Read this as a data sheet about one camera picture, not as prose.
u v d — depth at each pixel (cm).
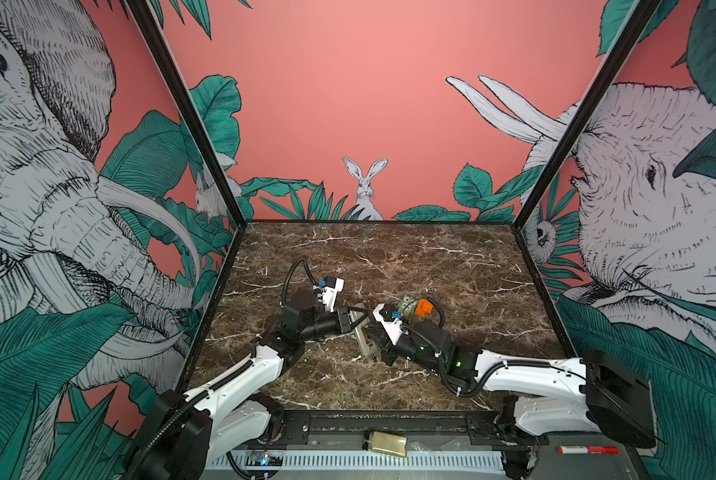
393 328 63
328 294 73
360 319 75
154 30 72
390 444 69
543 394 50
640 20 70
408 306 95
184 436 40
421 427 75
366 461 70
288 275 105
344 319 70
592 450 70
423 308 96
